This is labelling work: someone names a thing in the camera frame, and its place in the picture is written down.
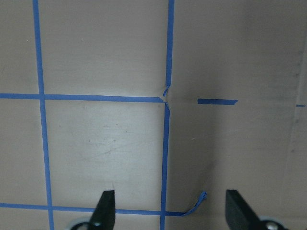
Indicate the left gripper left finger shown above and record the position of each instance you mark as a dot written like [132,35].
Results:
[104,215]

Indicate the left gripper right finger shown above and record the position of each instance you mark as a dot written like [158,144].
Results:
[239,215]

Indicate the brown paper table cover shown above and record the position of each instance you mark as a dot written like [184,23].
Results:
[167,102]

